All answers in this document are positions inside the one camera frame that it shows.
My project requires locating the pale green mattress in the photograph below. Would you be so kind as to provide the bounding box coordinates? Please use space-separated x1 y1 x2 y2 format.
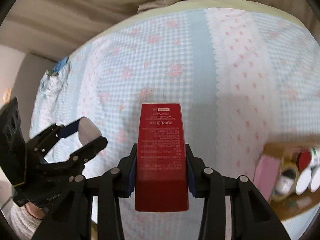
67 0 308 58

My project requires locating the pink patterned cardboard box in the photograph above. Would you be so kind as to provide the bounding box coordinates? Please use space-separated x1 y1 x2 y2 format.
253 135 320 222

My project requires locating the white earbuds case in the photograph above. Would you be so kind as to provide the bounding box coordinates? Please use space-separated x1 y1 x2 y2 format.
78 117 102 146

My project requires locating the red lid jar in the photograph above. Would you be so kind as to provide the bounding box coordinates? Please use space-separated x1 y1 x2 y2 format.
297 150 311 171

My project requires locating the white lid jar left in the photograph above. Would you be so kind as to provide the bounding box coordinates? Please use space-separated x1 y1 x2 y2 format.
296 167 312 195

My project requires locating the brown tape roll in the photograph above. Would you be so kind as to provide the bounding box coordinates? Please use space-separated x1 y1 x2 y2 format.
271 162 299 202

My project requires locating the person's left hand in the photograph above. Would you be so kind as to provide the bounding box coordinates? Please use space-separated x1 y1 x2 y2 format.
25 202 46 220

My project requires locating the red rectangular box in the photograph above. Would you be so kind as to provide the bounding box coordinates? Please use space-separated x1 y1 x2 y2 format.
135 103 189 212

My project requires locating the white jar black lid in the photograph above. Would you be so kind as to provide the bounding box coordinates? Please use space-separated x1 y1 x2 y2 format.
275 175 295 195

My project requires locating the white tube green label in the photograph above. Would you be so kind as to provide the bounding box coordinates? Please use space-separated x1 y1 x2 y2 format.
309 147 320 168

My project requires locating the checkered floral blanket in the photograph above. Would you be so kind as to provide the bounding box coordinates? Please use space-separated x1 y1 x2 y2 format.
29 8 319 196

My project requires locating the beige curtain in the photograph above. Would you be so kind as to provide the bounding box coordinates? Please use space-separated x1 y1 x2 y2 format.
1 0 319 59

